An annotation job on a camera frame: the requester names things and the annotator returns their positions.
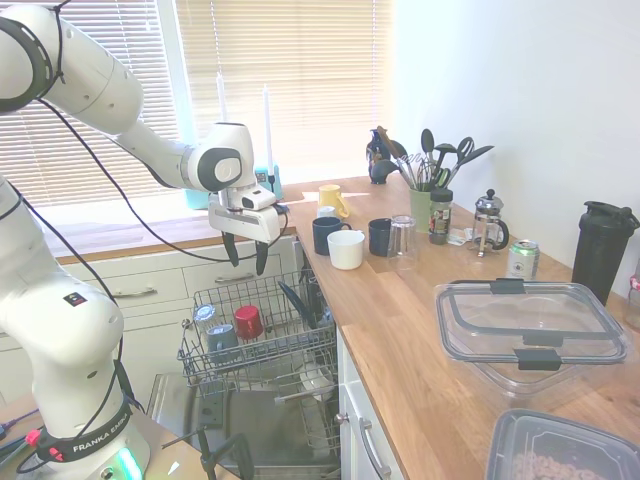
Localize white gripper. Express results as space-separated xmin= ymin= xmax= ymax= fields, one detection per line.
xmin=208 ymin=189 xmax=282 ymax=276

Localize grey blue mug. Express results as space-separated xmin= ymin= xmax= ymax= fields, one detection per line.
xmin=206 ymin=323 xmax=240 ymax=365

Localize red mug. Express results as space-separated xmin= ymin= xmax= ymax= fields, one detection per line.
xmin=233 ymin=305 xmax=266 ymax=342

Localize navy mug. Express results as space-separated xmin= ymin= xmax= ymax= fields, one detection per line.
xmin=367 ymin=218 xmax=394 ymax=258
xmin=312 ymin=216 xmax=354 ymax=256

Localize yellow mug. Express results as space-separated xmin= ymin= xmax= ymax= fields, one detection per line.
xmin=318 ymin=184 xmax=351 ymax=219

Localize built-in dishwasher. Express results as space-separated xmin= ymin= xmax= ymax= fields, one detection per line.
xmin=147 ymin=234 xmax=346 ymax=480

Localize black spatula in rack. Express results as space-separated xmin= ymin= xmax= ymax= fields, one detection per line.
xmin=277 ymin=279 xmax=321 ymax=329

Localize turquoise metal box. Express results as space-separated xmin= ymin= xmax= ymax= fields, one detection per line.
xmin=184 ymin=166 xmax=284 ymax=211

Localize clear glass silver base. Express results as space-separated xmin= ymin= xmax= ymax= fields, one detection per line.
xmin=192 ymin=303 xmax=219 ymax=336

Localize white drawer cabinet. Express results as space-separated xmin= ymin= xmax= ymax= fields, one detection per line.
xmin=0 ymin=234 xmax=301 ymax=406

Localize white bowl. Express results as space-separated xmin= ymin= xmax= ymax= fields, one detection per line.
xmin=298 ymin=364 xmax=335 ymax=401

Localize clear drinking glass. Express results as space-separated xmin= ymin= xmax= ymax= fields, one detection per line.
xmin=387 ymin=214 xmax=419 ymax=271

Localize tall white candle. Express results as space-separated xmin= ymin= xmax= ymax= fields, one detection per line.
xmin=215 ymin=72 xmax=227 ymax=124

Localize white door cabinet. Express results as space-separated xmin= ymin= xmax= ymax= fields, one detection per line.
xmin=337 ymin=324 xmax=406 ymax=480

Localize dark blue vase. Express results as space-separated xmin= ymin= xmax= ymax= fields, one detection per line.
xmin=367 ymin=128 xmax=396 ymax=166

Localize green utensil holder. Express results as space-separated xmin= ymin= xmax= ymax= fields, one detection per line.
xmin=409 ymin=187 xmax=434 ymax=234

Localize beige window blind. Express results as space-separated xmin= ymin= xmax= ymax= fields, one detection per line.
xmin=174 ymin=0 xmax=396 ymax=186

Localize metal whisk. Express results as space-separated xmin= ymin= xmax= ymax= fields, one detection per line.
xmin=397 ymin=153 xmax=431 ymax=191

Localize spice jar black lid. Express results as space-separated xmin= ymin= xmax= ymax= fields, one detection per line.
xmin=428 ymin=188 xmax=454 ymax=246

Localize glass French press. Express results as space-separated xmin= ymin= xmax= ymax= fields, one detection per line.
xmin=468 ymin=188 xmax=510 ymax=258

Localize white window blind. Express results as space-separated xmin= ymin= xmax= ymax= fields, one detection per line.
xmin=0 ymin=0 xmax=184 ymax=209

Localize green white drink can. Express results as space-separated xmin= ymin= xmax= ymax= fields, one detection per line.
xmin=506 ymin=238 xmax=541 ymax=281

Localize clear container black clips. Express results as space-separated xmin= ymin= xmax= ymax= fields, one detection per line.
xmin=433 ymin=277 xmax=630 ymax=399

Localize grey plastic food container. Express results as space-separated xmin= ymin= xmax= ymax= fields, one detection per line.
xmin=485 ymin=408 xmax=640 ymax=480

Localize black shaker bottle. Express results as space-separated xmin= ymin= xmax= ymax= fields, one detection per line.
xmin=571 ymin=200 xmax=640 ymax=307

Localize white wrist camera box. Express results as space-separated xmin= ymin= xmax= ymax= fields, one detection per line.
xmin=240 ymin=188 xmax=278 ymax=211

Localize wire dishwasher rack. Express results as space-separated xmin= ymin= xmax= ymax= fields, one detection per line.
xmin=274 ymin=367 xmax=344 ymax=451
xmin=177 ymin=273 xmax=337 ymax=391

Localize wire lower dishwasher rack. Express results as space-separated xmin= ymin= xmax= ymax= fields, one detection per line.
xmin=274 ymin=367 xmax=344 ymax=451

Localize black camera stand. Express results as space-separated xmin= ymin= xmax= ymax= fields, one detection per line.
xmin=162 ymin=427 xmax=256 ymax=480

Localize metal cabinet handle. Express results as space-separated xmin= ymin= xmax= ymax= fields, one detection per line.
xmin=358 ymin=417 xmax=394 ymax=479

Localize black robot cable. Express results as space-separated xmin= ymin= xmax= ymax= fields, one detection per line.
xmin=0 ymin=0 xmax=301 ymax=476

